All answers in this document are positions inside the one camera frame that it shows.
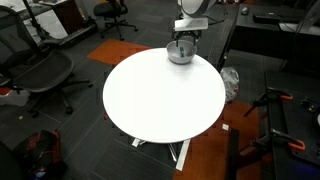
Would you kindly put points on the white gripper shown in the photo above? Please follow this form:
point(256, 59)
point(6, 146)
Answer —
point(192, 27)

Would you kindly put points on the teal marker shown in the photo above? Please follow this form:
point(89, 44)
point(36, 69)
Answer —
point(182, 51)

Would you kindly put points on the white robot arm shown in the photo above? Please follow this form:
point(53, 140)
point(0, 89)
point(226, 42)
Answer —
point(193, 9)

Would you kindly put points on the grey bowl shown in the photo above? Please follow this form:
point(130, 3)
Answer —
point(173, 51)

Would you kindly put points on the white plastic bag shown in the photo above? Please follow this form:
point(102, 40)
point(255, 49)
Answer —
point(231, 81)

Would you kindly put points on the black computer mouse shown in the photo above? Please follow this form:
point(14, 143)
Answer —
point(245, 10)

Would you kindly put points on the round white table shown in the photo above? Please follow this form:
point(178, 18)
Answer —
point(154, 100)

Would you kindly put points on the black keyboard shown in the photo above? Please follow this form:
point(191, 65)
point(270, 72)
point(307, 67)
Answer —
point(265, 19)

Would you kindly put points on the black orange clamp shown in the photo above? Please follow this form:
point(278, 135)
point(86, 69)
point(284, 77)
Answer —
point(293, 143)
point(269, 95)

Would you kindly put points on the black side table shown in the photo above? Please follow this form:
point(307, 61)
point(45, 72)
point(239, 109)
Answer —
point(299, 118)

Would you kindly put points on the black mesh office chair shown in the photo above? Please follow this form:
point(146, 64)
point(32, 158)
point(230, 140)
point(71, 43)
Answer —
point(25, 65)

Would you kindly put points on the black red backpack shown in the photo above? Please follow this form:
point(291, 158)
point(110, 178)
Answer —
point(40, 156)

